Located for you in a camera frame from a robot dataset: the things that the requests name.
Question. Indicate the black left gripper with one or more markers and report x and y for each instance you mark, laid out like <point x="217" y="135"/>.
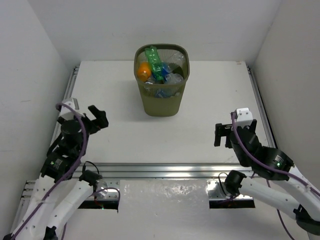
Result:
<point x="90" y="121"/>

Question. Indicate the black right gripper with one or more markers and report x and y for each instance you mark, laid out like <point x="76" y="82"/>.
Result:
<point x="222" y="129"/>

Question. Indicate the small orange juice bottle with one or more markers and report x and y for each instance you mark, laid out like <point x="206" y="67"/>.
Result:
<point x="144" y="71"/>

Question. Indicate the green plastic bottle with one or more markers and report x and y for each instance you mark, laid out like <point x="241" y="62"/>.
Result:
<point x="155" y="63"/>

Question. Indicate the blue label bottle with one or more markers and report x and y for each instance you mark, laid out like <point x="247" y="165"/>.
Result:
<point x="166" y="72"/>

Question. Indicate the clear unlabelled bottle white cap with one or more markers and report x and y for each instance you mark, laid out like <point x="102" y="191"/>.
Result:
<point x="176" y="60"/>

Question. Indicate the clear bottle colourful label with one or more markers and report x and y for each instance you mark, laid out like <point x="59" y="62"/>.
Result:
<point x="156" y="91"/>

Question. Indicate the clear bottle green-white label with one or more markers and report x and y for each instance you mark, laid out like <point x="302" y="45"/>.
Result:
<point x="173" y="78"/>

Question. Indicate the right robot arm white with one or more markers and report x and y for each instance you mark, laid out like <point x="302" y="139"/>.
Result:
<point x="301" y="200"/>

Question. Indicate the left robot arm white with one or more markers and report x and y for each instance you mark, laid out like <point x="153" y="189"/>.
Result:
<point x="44" y="216"/>

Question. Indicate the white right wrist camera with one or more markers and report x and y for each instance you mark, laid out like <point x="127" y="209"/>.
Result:
<point x="244" y="117"/>

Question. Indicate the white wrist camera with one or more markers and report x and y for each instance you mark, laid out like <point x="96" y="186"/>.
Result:
<point x="70" y="105"/>
<point x="244" y="117"/>

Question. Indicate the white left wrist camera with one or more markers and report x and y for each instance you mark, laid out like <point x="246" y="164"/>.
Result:
<point x="70" y="105"/>

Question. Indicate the aluminium rail frame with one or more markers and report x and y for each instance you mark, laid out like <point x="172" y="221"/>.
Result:
<point x="164" y="166"/>

